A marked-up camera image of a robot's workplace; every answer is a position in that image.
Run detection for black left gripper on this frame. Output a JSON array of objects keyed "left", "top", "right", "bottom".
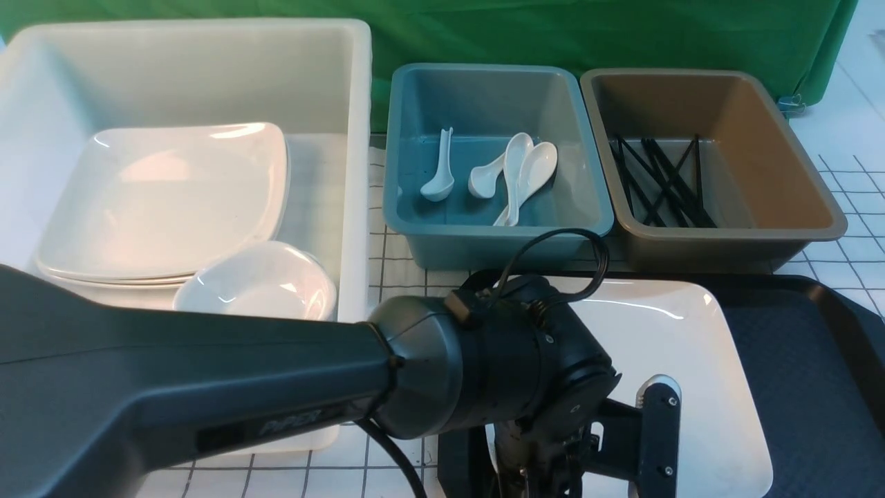
[{"left": 495, "top": 375, "right": 683, "bottom": 497}]

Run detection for large white square plate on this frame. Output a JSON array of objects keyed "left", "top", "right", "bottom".
[{"left": 484, "top": 277, "right": 774, "bottom": 498}]

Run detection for white ceramic soup spoon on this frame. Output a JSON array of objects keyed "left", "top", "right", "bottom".
[{"left": 493, "top": 142, "right": 557, "bottom": 226}]

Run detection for black serving tray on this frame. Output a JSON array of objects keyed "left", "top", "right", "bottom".
[{"left": 436, "top": 270, "right": 885, "bottom": 498}]

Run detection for black chopsticks in bin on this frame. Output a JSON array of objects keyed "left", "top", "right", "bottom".
[{"left": 609, "top": 135, "right": 718, "bottom": 229}]

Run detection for brown plastic bin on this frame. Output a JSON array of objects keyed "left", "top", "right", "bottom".
[{"left": 579, "top": 68, "right": 848, "bottom": 273}]

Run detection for white spoon small in bin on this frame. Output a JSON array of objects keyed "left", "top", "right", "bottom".
[{"left": 468, "top": 154, "right": 505, "bottom": 199}]

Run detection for teal plastic bin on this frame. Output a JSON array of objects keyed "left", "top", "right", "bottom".
[{"left": 382, "top": 63, "right": 615, "bottom": 270}]

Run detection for white spoon left in bin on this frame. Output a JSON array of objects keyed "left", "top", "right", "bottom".
[{"left": 420, "top": 127, "right": 454, "bottom": 203}]

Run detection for checkered white tablecloth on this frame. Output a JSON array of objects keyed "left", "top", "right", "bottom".
[{"left": 139, "top": 138, "right": 883, "bottom": 497}]

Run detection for blue binder clip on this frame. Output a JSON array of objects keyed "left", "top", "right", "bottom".
[{"left": 776, "top": 94, "right": 807, "bottom": 119}]

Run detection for green cloth backdrop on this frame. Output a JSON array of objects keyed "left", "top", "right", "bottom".
[{"left": 2, "top": 1, "right": 857, "bottom": 133}]

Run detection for stack of white dishes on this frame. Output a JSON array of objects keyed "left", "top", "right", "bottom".
[{"left": 173, "top": 241, "right": 337, "bottom": 321}]

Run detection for stack of white plates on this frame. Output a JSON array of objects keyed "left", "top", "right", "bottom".
[{"left": 35, "top": 122, "right": 290, "bottom": 282}]

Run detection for large white plastic tub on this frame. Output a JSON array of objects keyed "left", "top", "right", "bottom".
[{"left": 0, "top": 19, "right": 373, "bottom": 454}]

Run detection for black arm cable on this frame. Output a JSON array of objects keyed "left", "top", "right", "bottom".
[{"left": 353, "top": 228, "right": 611, "bottom": 498}]

